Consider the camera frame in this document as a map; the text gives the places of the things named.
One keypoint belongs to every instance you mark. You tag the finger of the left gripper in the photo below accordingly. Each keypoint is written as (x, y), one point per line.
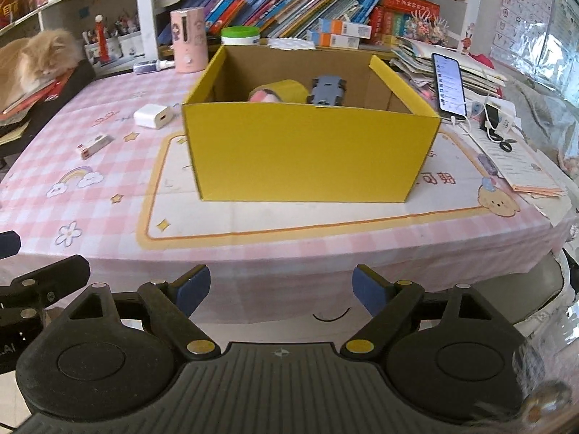
(10, 244)

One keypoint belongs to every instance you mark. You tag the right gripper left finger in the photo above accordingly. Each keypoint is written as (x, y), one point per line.
(169, 307)

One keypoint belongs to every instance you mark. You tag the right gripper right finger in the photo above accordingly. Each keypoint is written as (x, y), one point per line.
(392, 306)

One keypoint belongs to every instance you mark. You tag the small white red box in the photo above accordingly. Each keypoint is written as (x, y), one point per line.
(94, 145)

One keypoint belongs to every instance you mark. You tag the white charger plug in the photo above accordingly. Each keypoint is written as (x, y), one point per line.
(153, 116)

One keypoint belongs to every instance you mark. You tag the grey blue toy robot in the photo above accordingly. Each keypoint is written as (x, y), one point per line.
(327, 91)

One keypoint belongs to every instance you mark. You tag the pink pig plush toy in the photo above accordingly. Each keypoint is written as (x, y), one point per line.
(264, 95)

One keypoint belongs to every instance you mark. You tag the yellow tape roll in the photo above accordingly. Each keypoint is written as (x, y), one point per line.
(290, 91)

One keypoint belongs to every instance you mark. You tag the pink checkered tablecloth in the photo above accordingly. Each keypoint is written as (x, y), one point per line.
(132, 210)

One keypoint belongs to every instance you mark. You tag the yellow cardboard box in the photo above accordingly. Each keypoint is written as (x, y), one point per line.
(369, 149)

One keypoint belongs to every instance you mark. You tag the red papers under cat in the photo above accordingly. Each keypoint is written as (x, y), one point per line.
(49, 91)

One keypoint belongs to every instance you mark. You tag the orange fluffy cat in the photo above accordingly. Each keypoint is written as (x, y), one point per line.
(27, 63)

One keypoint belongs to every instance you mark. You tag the black electronic keyboard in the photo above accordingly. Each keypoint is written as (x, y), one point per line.
(41, 113)

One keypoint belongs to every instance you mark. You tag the red bottle figurine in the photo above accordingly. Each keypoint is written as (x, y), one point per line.
(101, 39)

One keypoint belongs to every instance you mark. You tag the small spray bottle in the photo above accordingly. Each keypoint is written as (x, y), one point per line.
(141, 68)

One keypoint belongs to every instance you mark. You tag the white pen holder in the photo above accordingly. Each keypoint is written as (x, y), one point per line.
(131, 44)

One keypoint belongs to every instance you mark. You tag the smartphone with lit screen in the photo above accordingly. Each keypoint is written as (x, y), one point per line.
(449, 86)

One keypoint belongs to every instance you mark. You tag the stack of papers and magazines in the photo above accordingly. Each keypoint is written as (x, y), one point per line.
(427, 64)

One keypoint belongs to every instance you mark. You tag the pink cylindrical humidifier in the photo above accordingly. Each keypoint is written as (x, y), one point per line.
(189, 40)

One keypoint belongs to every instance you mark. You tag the white quilted pouch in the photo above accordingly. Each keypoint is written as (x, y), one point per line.
(290, 44)

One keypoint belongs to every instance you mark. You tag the white jar green lid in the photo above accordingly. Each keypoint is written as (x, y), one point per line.
(240, 35)

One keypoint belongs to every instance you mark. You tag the white orange medicine box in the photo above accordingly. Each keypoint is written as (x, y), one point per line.
(345, 28)

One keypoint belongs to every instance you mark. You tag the row of leaning books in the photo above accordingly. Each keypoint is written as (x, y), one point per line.
(274, 18)

